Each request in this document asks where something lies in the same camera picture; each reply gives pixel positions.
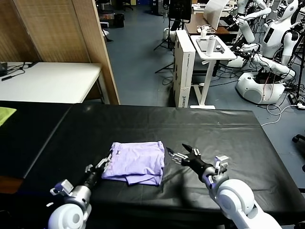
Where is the black monitor panel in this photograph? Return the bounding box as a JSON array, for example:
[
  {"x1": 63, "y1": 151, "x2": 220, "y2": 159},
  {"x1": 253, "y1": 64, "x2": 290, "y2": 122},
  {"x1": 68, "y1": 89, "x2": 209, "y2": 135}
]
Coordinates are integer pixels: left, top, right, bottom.
[{"x1": 168, "y1": 0, "x2": 193, "y2": 24}]

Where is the black trash bin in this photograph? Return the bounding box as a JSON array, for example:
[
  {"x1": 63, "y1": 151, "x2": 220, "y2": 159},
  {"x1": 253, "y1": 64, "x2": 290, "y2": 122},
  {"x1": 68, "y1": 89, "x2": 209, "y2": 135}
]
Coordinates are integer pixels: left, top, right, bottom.
[{"x1": 113, "y1": 13, "x2": 125, "y2": 28}]

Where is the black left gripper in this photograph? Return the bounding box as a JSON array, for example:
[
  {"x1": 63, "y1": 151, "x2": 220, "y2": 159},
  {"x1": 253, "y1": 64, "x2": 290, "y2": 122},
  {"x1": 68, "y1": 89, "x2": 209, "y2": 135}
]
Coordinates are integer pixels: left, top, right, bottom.
[{"x1": 82, "y1": 152, "x2": 113, "y2": 189}]

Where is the black tripod stand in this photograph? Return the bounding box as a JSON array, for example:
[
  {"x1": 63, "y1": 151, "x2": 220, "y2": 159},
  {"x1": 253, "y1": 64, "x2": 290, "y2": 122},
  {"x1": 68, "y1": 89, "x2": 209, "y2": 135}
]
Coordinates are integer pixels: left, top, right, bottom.
[
  {"x1": 153, "y1": 19, "x2": 177, "y2": 73},
  {"x1": 295, "y1": 21, "x2": 305, "y2": 99}
]

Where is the black office chair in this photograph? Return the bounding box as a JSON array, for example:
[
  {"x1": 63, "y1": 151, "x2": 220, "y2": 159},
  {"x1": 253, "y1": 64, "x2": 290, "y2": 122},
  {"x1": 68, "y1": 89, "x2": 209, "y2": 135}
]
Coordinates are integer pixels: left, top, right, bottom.
[{"x1": 292, "y1": 130, "x2": 305, "y2": 171}]

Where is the white side table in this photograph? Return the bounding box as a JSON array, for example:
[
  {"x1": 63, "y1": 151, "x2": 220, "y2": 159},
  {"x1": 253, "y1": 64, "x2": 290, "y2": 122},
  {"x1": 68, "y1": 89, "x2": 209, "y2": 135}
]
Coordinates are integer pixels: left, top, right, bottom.
[{"x1": 0, "y1": 62, "x2": 105, "y2": 104}]

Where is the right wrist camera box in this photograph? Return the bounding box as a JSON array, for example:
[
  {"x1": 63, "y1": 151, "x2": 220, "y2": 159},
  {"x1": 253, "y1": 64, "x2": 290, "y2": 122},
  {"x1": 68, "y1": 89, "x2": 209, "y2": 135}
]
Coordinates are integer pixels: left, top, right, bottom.
[{"x1": 213, "y1": 155, "x2": 229, "y2": 176}]

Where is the black cable with adapter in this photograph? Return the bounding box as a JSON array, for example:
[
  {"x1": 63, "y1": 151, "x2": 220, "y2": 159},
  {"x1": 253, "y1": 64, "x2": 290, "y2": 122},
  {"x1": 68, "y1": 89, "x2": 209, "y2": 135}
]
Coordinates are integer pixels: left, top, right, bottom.
[{"x1": 1, "y1": 61, "x2": 39, "y2": 82}]

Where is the grey tablet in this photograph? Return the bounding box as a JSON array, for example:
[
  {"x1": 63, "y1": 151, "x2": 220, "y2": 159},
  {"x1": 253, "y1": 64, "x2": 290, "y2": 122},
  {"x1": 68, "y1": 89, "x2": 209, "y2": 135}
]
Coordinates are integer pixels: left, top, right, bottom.
[{"x1": 196, "y1": 38, "x2": 226, "y2": 52}]

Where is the lilac purple printed t-shirt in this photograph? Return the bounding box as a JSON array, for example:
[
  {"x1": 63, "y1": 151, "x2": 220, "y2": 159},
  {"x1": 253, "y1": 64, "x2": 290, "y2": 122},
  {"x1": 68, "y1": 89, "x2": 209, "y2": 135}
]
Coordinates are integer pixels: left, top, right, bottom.
[{"x1": 102, "y1": 141, "x2": 165, "y2": 187}]

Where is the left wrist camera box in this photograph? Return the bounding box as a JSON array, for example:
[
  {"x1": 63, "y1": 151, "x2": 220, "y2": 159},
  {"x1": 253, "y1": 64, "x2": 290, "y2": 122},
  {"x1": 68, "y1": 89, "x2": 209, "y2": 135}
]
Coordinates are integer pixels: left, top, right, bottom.
[{"x1": 50, "y1": 179, "x2": 74, "y2": 197}]

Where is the green cloth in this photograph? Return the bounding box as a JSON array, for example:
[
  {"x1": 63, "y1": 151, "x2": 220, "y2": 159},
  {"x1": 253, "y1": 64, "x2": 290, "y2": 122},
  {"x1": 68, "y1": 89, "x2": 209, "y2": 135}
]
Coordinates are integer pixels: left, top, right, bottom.
[{"x1": 0, "y1": 106, "x2": 17, "y2": 126}]

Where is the large black table cover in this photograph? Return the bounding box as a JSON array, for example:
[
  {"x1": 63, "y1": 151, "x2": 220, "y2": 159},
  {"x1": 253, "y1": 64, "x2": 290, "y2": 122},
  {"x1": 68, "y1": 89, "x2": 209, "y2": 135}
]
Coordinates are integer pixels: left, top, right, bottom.
[{"x1": 22, "y1": 104, "x2": 303, "y2": 219}]

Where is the white standing desk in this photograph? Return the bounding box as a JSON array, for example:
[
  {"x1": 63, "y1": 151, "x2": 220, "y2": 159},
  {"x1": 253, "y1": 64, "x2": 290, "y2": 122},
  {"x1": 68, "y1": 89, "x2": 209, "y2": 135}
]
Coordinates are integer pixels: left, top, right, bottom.
[{"x1": 190, "y1": 35, "x2": 237, "y2": 110}]

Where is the white small stand gadget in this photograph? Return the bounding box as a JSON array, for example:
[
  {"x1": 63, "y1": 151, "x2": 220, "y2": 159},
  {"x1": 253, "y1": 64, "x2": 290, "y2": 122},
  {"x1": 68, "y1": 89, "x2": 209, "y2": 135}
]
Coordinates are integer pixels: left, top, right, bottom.
[{"x1": 197, "y1": 25, "x2": 214, "y2": 39}]

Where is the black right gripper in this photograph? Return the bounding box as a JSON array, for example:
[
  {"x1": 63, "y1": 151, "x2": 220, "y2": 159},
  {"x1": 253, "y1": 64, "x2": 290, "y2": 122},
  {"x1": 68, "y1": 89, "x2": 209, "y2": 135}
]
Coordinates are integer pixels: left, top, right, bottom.
[{"x1": 166, "y1": 143, "x2": 214, "y2": 177}]

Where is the white floor cable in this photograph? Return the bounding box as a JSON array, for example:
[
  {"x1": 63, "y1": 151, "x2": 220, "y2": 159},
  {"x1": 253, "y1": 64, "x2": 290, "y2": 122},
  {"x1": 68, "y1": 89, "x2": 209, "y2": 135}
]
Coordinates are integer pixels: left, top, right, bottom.
[{"x1": 261, "y1": 104, "x2": 296, "y2": 127}]

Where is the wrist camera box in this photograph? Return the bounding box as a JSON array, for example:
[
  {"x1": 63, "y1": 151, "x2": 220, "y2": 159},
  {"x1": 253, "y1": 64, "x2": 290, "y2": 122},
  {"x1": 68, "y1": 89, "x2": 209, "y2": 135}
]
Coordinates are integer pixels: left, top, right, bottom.
[
  {"x1": 50, "y1": 179, "x2": 74, "y2": 197},
  {"x1": 213, "y1": 155, "x2": 229, "y2": 176}
]

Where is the small black table cover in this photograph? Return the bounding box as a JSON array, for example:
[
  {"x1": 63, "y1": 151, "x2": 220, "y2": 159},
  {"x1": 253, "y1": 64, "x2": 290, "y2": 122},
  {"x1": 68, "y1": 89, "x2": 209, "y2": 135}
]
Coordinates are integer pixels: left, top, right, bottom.
[{"x1": 0, "y1": 100, "x2": 73, "y2": 179}]

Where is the tall white cardboard box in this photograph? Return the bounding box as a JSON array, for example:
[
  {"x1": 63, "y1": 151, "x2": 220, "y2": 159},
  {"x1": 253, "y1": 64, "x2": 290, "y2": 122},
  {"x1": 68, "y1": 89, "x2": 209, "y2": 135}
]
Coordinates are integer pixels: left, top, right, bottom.
[{"x1": 173, "y1": 30, "x2": 196, "y2": 108}]

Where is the brown wooden desk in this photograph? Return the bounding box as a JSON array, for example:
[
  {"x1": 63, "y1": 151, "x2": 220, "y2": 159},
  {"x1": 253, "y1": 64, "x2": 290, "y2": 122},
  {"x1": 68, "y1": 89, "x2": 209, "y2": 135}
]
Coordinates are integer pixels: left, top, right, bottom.
[{"x1": 184, "y1": 13, "x2": 239, "y2": 36}]

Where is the white bottle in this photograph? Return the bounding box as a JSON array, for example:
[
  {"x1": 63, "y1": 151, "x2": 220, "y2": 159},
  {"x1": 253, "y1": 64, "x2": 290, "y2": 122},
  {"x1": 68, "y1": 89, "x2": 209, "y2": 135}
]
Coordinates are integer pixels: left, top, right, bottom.
[{"x1": 206, "y1": 34, "x2": 216, "y2": 57}]

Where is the light wooden table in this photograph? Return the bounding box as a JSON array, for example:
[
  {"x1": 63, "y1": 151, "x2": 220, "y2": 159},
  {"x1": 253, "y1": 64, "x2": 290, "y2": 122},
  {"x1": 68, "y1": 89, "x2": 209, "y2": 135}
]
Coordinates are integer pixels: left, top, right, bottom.
[{"x1": 0, "y1": 0, "x2": 121, "y2": 105}]

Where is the white humanoid robot with base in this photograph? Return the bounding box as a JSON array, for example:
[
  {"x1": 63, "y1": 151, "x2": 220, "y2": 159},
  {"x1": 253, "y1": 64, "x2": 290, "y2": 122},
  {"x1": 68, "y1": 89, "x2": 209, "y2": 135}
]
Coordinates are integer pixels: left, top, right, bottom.
[{"x1": 230, "y1": 0, "x2": 305, "y2": 105}]

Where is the white curved chair back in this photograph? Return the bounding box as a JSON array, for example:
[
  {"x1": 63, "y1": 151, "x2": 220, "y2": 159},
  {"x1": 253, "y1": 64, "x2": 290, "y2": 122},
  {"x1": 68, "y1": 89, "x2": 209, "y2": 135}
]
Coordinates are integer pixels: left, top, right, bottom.
[{"x1": 204, "y1": 0, "x2": 228, "y2": 31}]

